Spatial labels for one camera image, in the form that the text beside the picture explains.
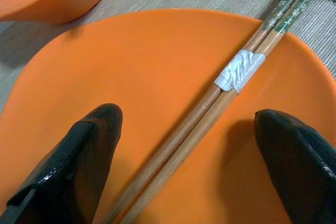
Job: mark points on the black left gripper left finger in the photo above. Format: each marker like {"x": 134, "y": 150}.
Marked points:
{"x": 65, "y": 176}

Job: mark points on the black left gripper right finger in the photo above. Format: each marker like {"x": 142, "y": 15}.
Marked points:
{"x": 302, "y": 171}

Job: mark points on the bamboo chopstick green patterned end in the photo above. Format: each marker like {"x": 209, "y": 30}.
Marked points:
{"x": 185, "y": 129}
{"x": 202, "y": 129}

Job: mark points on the grey tape strip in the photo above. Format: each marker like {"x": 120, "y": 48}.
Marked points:
{"x": 239, "y": 72}

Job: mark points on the orange plastic plate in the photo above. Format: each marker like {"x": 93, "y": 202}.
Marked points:
{"x": 131, "y": 64}

